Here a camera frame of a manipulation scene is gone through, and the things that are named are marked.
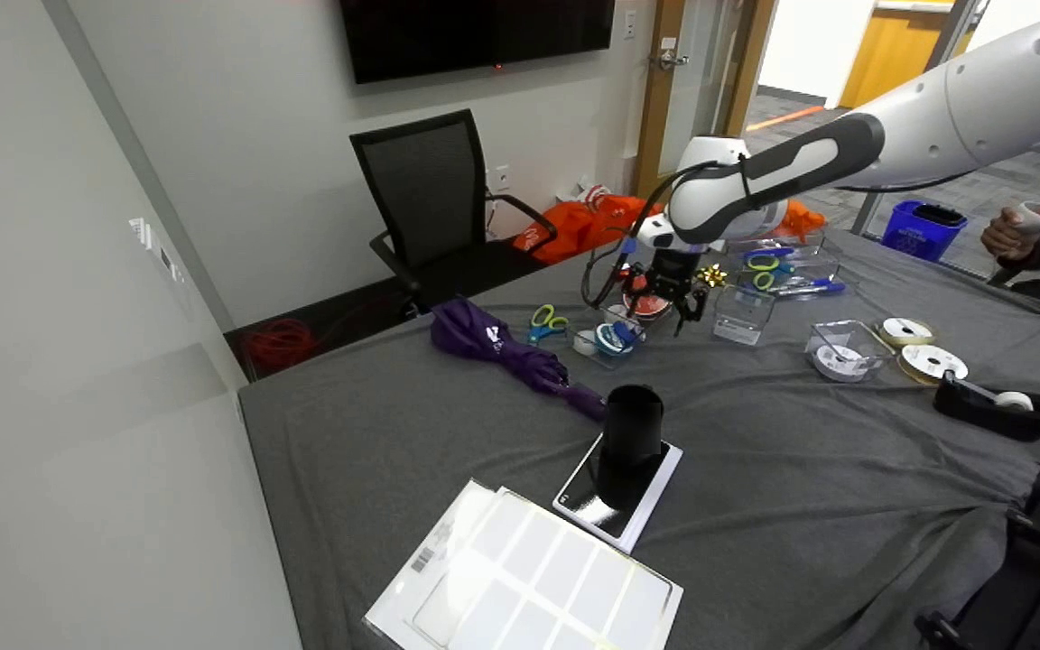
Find small empty clear box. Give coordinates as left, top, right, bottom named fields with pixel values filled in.
left=711, top=286, right=782, bottom=355

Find orange plastic bag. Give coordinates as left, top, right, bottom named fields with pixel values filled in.
left=513, top=186, right=669, bottom=270

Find green and blue scissors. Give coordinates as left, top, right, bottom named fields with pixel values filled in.
left=744, top=246, right=794, bottom=297

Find wooden door with glass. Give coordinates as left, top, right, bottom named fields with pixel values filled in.
left=633, top=0, right=782, bottom=201

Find red ribbon spool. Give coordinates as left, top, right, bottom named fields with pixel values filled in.
left=624, top=270, right=675, bottom=325

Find person hand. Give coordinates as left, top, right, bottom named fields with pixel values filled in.
left=979, top=207, right=1040, bottom=268

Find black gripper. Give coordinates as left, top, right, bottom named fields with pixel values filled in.
left=633, top=243, right=711, bottom=329

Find small green blue scissors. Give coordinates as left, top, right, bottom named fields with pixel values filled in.
left=528, top=298, right=576, bottom=347

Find grey tablecloth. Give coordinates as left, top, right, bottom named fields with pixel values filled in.
left=239, top=221, right=1040, bottom=650

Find black mug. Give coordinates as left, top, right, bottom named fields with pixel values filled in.
left=594, top=384, right=669, bottom=511

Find black wall television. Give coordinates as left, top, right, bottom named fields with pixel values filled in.
left=335, top=0, right=618, bottom=86

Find orange tissue paper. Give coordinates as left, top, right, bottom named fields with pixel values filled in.
left=776, top=196, right=831, bottom=243

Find teal Ice Breakers mint tin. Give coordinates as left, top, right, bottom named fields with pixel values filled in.
left=588, top=319, right=647, bottom=359

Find white wall switch plate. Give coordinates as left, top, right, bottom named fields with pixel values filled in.
left=126, top=213, right=182, bottom=290

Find black box with white border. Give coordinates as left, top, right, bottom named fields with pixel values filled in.
left=551, top=428, right=688, bottom=554

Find clear box holding ribbon spool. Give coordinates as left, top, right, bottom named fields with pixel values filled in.
left=801, top=313, right=891, bottom=387

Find black desk tape dispenser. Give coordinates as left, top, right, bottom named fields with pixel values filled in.
left=931, top=373, right=1040, bottom=446

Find blue bin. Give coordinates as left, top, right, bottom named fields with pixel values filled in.
left=877, top=196, right=972, bottom=263

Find flat white ribbon spool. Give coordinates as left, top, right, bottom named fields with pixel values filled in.
left=897, top=338, right=974, bottom=387
left=877, top=313, right=936, bottom=355

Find white label sheet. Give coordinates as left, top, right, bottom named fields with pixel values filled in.
left=361, top=477, right=688, bottom=650

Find red cable coil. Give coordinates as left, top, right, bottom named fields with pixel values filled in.
left=243, top=319, right=324, bottom=378

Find white ribbon spool in box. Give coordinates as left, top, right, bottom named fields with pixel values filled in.
left=814, top=338, right=868, bottom=378

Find black mesh office chair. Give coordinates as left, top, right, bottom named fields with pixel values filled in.
left=346, top=104, right=560, bottom=320

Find yellow hallway door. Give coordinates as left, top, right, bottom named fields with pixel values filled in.
left=838, top=4, right=960, bottom=116

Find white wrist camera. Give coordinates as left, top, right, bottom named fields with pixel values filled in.
left=633, top=213, right=683, bottom=263

